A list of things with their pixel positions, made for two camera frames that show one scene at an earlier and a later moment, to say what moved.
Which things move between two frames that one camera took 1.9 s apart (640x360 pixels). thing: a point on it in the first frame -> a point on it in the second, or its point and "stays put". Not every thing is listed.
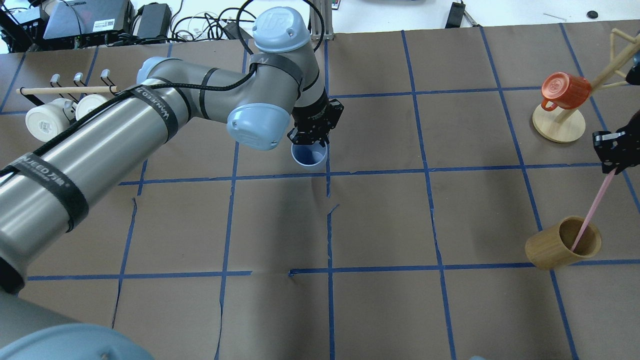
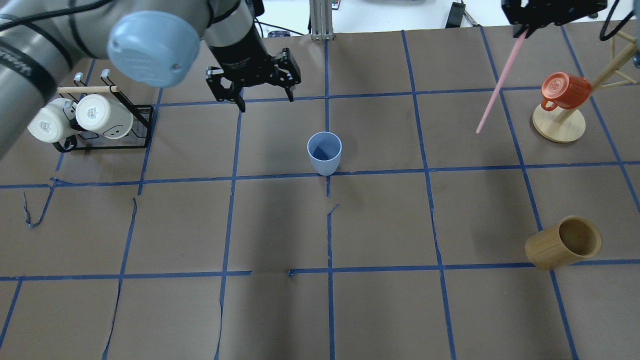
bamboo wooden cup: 551,246 stays put
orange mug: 565,91 stays put
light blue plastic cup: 308,155 -> 325,148
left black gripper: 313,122 -> 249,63
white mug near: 45,121 stays put
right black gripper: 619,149 -> 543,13
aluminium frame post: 325,7 stays put
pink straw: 593,211 -> 501,81
